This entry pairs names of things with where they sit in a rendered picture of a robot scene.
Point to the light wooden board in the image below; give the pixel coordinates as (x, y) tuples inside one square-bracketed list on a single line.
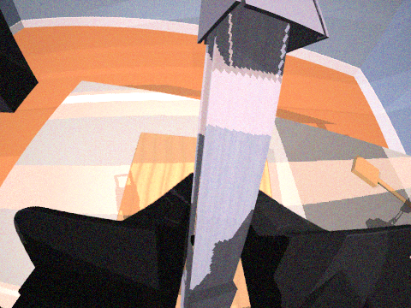
[(160, 162)]

